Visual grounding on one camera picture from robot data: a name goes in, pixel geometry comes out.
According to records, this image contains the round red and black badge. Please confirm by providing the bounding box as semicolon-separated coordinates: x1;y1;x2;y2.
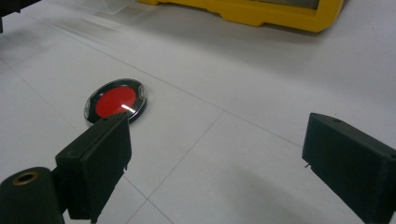
83;77;149;125

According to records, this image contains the yellow plastic bin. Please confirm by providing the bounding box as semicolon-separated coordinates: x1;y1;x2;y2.
136;0;346;34

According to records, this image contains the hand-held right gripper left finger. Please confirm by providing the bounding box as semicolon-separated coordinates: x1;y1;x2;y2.
55;111;133;224

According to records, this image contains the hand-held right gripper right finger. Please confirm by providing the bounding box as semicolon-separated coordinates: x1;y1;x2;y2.
302;112;396;224

